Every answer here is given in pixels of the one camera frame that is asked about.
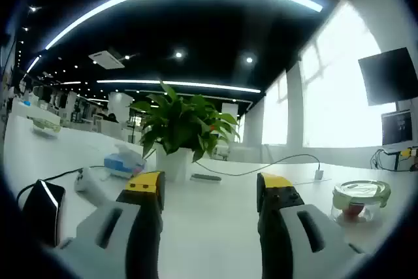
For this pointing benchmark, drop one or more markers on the straight ceiling light strip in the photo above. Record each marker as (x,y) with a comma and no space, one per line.
(183,83)

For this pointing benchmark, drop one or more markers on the green potted plant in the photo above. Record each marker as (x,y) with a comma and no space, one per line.
(176,122)

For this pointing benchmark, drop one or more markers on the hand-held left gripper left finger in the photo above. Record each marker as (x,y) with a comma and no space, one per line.
(98,226)

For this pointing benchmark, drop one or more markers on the clear glass container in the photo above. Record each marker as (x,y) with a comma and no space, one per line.
(337,214)

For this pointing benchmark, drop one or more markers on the white tabletop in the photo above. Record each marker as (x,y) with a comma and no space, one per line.
(212,226)

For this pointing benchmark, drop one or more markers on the ceiling air conditioner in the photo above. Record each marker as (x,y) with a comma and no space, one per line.
(106,58)

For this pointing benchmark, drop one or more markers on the red tomato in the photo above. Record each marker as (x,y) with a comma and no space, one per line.
(354,211)

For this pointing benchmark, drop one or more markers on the laptop screen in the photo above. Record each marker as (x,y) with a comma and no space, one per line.
(396,128)

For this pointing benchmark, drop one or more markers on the white charger plug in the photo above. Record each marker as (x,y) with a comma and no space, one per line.
(319,174)

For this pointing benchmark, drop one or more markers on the green container lid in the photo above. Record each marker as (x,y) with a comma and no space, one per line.
(359,189)

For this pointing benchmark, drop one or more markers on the black monitor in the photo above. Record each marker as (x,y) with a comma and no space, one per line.
(388,76)

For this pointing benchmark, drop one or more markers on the white plant pot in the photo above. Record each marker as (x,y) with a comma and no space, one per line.
(173,168)

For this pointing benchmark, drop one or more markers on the black rectangular device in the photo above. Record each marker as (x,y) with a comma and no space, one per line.
(39,213)

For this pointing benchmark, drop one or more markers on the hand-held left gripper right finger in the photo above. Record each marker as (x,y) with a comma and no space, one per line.
(313,246)

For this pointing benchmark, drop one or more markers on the blue tissue box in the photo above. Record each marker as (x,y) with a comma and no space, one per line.
(117,163)

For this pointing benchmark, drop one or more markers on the white handheld device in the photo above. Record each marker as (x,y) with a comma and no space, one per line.
(88,184)

